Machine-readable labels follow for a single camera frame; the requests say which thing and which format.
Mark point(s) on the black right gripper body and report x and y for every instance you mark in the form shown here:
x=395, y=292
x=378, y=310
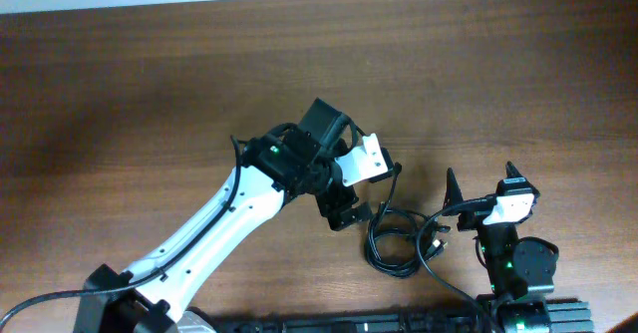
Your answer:
x=490, y=233

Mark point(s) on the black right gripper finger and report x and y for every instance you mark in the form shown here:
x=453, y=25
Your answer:
x=453, y=196
x=511, y=171

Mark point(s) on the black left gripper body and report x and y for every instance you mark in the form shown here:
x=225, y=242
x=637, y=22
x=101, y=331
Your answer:
x=332, y=192

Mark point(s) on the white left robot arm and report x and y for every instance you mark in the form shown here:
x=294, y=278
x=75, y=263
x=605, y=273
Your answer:
x=325, y=155

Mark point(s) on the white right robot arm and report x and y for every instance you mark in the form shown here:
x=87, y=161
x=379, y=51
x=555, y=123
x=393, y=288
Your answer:
x=520, y=269

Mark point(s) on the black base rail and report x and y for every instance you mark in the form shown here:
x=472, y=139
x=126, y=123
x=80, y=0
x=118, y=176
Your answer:
x=399, y=320

